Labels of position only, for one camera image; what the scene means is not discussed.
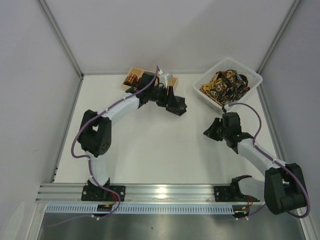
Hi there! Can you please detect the brown blue-flowered tie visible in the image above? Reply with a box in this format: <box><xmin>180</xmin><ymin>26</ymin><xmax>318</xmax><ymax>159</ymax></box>
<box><xmin>166</xmin><ymin>96</ymin><xmax>188</xmax><ymax>116</ymax></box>

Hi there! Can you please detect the white plastic basket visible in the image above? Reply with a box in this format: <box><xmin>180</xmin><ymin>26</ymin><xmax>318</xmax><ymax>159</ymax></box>
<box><xmin>193</xmin><ymin>58</ymin><xmax>263</xmax><ymax>114</ymax></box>

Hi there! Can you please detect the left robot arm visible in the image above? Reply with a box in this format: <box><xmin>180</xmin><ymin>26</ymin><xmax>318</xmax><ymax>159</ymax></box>
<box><xmin>71</xmin><ymin>68</ymin><xmax>187</xmax><ymax>190</ymax></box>

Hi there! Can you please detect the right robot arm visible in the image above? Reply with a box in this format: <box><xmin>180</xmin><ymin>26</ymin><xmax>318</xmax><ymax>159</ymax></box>
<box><xmin>203</xmin><ymin>112</ymin><xmax>311</xmax><ymax>219</ymax></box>

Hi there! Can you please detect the rolled brown patterned tie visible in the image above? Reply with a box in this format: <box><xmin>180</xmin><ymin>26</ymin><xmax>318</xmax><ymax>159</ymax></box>
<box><xmin>123</xmin><ymin>73</ymin><xmax>138</xmax><ymax>87</ymax></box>

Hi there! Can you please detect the yellow patterned tie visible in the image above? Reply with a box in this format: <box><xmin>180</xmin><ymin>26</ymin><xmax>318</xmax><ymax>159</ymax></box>
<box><xmin>200</xmin><ymin>71</ymin><xmax>235</xmax><ymax>104</ymax></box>

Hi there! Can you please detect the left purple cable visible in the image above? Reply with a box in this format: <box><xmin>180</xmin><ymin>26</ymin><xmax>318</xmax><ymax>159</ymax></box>
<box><xmin>47</xmin><ymin>65</ymin><xmax>161</xmax><ymax>227</ymax></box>

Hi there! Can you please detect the purple cable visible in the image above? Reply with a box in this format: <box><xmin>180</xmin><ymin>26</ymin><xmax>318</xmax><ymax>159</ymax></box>
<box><xmin>47</xmin><ymin>65</ymin><xmax>161</xmax><ymax>227</ymax></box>
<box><xmin>227</xmin><ymin>102</ymin><xmax>312</xmax><ymax>222</ymax></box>

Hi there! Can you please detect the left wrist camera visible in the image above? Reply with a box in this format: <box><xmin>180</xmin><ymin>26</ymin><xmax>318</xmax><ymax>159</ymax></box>
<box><xmin>159</xmin><ymin>72</ymin><xmax>173</xmax><ymax>87</ymax></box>

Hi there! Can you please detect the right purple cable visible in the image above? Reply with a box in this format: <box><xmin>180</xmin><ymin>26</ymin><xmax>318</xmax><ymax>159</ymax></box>
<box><xmin>227</xmin><ymin>102</ymin><xmax>312</xmax><ymax>222</ymax></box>

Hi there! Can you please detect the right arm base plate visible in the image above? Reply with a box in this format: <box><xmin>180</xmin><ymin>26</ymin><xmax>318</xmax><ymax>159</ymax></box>
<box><xmin>213</xmin><ymin>184</ymin><xmax>249</xmax><ymax>203</ymax></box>

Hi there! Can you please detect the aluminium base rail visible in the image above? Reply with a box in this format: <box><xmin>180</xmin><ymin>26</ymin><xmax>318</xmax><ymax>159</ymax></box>
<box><xmin>36</xmin><ymin>183</ymin><xmax>221</xmax><ymax>204</ymax></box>

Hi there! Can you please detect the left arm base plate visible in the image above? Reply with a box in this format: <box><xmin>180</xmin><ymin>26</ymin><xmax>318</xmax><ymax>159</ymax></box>
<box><xmin>81</xmin><ymin>184</ymin><xmax>126</xmax><ymax>202</ymax></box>

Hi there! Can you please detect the right aluminium frame post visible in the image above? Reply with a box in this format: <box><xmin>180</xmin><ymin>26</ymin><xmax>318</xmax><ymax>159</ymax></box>
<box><xmin>256</xmin><ymin>0</ymin><xmax>302</xmax><ymax>74</ymax></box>

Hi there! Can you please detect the aluminium frame post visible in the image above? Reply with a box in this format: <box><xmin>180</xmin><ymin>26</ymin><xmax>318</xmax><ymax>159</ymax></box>
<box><xmin>256</xmin><ymin>0</ymin><xmax>302</xmax><ymax>74</ymax></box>
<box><xmin>36</xmin><ymin>0</ymin><xmax>84</xmax><ymax>80</ymax></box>

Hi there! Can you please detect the left aluminium frame post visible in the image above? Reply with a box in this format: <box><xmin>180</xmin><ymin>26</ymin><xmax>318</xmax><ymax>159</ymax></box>
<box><xmin>36</xmin><ymin>0</ymin><xmax>84</xmax><ymax>80</ymax></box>

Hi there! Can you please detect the white slotted cable duct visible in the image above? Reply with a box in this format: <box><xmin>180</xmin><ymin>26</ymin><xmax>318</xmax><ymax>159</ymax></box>
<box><xmin>46</xmin><ymin>203</ymin><xmax>235</xmax><ymax>215</ymax></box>

